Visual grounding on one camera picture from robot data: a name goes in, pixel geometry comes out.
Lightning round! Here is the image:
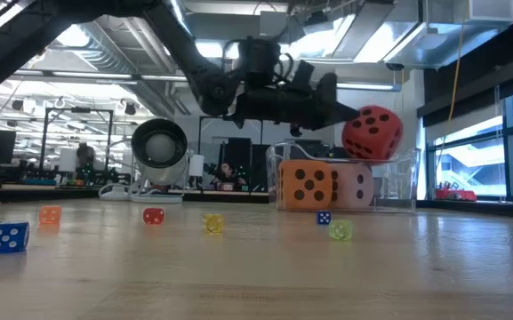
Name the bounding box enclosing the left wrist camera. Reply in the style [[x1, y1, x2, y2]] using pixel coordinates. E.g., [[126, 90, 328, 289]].
[[236, 36, 283, 89]]

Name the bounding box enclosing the clear plastic bin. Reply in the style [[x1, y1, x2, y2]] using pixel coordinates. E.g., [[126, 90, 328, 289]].
[[266, 141, 421, 213]]

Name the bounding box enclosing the big blue plastic die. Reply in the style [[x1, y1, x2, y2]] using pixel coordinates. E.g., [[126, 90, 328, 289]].
[[0, 220, 31, 255]]

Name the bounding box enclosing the small orange die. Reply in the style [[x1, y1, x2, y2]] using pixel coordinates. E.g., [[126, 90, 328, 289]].
[[38, 205, 63, 225]]

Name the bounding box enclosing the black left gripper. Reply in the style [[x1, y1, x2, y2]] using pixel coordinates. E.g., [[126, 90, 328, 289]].
[[227, 60, 362, 133]]

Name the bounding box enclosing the white box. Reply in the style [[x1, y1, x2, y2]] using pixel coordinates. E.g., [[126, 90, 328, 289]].
[[59, 148, 78, 173]]

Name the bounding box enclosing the large orange foam die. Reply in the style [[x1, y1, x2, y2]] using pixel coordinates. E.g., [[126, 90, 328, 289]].
[[277, 159, 333, 211]]

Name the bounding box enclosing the black screen panel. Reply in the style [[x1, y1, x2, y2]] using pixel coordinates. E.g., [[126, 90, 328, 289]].
[[218, 137, 253, 179]]

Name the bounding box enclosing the long dark workbench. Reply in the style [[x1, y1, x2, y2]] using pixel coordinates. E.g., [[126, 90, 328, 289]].
[[0, 181, 270, 205]]

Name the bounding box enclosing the red box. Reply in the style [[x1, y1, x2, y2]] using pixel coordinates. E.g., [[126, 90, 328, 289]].
[[435, 180, 478, 203]]

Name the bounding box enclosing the yellow translucent die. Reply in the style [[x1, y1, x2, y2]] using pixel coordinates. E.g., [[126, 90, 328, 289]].
[[201, 212, 225, 236]]

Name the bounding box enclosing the person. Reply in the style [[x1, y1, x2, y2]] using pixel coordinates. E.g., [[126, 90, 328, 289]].
[[211, 162, 248, 188], [76, 142, 97, 169]]

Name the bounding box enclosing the small red die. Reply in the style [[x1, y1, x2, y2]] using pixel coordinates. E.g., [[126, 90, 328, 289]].
[[142, 207, 165, 226]]

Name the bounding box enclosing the long light bar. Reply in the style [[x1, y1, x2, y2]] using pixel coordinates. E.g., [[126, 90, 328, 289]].
[[11, 68, 402, 93]]

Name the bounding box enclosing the green translucent die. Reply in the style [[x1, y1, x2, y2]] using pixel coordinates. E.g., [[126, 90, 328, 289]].
[[328, 219, 354, 243]]

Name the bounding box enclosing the white lamp cable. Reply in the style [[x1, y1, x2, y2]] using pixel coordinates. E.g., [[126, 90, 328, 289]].
[[98, 137, 135, 202]]

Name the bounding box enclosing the large red foam die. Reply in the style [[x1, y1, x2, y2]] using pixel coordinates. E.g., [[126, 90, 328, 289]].
[[341, 105, 404, 162]]

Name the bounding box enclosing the black metal station frame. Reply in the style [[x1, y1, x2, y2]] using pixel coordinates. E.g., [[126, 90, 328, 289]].
[[197, 115, 265, 155], [40, 106, 115, 183]]

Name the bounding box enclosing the large pink foam die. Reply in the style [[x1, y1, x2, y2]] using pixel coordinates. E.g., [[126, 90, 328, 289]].
[[329, 163, 375, 210]]

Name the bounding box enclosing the yellow hanging cable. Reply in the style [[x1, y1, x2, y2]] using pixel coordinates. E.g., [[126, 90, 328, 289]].
[[448, 21, 467, 132]]

